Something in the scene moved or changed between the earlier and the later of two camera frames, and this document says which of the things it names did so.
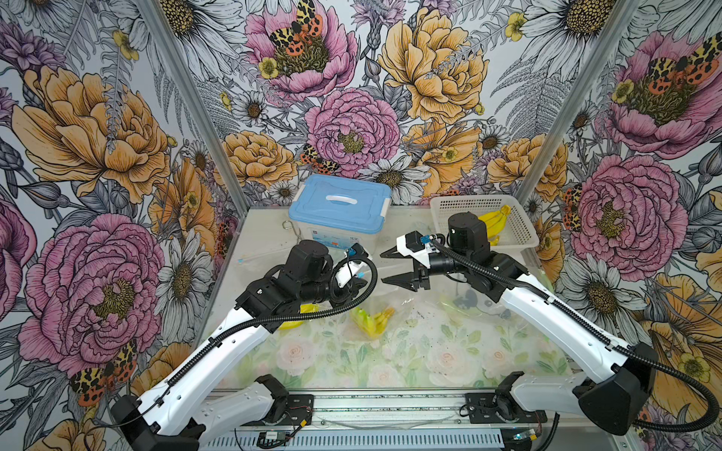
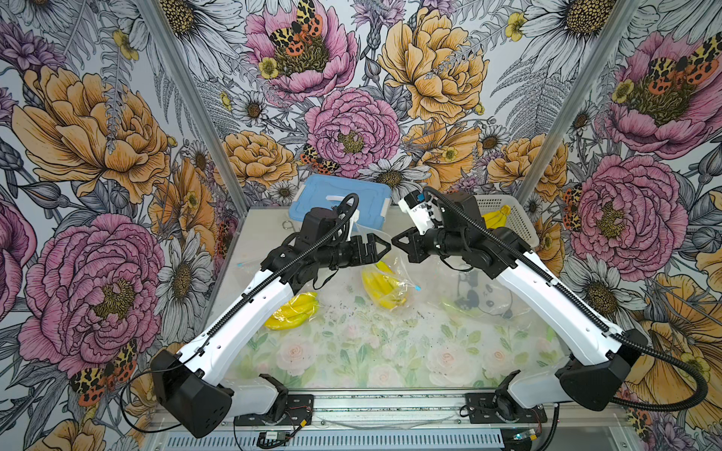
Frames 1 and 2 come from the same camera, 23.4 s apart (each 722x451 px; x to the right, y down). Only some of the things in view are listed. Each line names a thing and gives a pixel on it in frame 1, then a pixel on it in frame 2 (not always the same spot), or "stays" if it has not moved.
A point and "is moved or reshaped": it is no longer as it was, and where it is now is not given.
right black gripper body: x=441 y=265 → x=446 y=242
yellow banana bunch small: x=371 y=325 → x=382 y=284
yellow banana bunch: x=495 y=222 stays
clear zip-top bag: x=393 y=318 is moved or reshaped
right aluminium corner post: x=592 y=67 stays
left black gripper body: x=327 y=290 → x=344 y=254
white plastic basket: x=515 y=230 stays
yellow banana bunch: x=305 y=308 stays
